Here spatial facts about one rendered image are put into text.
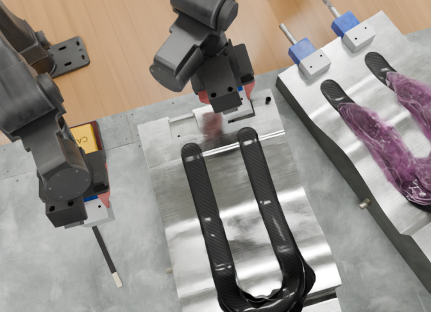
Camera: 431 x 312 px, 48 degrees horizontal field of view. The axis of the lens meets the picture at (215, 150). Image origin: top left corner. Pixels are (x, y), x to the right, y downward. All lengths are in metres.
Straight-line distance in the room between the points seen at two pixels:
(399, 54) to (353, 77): 0.11
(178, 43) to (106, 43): 0.44
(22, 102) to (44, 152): 0.07
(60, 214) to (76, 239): 0.33
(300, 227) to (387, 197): 0.18
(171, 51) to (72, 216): 0.26
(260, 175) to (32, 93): 0.44
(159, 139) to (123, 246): 0.22
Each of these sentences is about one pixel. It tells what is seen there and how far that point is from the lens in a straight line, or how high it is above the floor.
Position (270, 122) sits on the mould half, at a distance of 0.91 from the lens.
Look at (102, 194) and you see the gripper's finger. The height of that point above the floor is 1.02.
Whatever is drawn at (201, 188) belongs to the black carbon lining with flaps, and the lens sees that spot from 0.88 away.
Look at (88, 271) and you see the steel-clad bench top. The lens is 0.98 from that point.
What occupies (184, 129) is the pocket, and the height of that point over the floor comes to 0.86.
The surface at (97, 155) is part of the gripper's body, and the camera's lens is 0.77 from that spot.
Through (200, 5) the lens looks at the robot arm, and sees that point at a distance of 0.65.
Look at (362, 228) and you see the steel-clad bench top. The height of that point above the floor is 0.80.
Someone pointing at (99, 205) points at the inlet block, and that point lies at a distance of 0.83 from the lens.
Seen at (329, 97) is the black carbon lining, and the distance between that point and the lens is 0.98.
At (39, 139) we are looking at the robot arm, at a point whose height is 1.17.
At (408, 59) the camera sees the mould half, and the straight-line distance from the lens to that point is 1.05.
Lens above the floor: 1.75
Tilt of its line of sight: 75 degrees down
